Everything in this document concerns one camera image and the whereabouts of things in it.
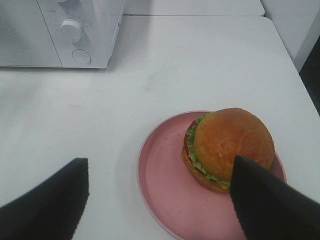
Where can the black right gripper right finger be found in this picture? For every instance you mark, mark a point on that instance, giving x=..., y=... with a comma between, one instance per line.
x=269, y=209

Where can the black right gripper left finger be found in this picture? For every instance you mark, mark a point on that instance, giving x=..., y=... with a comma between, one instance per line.
x=50, y=211

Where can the burger with lettuce tomato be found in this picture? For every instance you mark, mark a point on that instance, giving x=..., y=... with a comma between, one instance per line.
x=214, y=139

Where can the pink plate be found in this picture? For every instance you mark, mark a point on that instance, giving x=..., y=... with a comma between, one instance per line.
x=176, y=201

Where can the white round door-release button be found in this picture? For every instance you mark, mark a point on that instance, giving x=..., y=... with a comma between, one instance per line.
x=81, y=57

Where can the white microwave oven body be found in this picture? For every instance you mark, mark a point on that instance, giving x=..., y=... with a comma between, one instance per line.
x=100, y=19

